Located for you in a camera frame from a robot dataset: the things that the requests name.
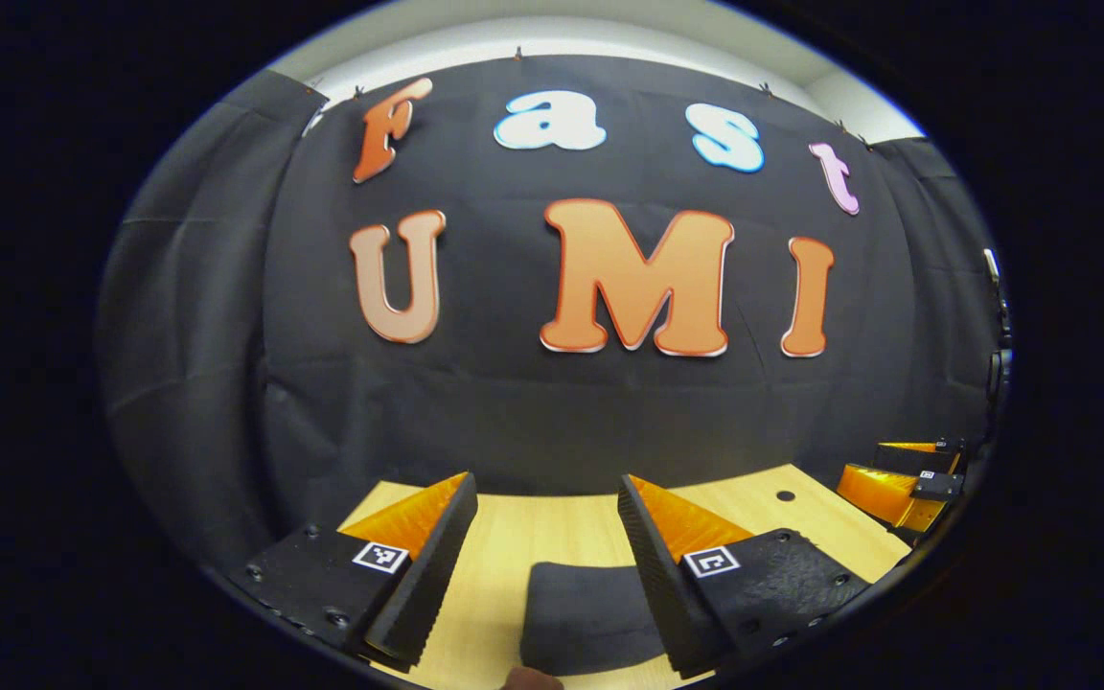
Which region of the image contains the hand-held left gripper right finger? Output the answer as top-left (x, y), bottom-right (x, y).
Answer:
top-left (617, 474), bottom-right (871, 679)

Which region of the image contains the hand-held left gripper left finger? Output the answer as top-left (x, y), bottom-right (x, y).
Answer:
top-left (229, 471), bottom-right (480, 672)

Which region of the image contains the black backdrop cloth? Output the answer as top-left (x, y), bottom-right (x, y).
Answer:
top-left (97, 55), bottom-right (1008, 576)

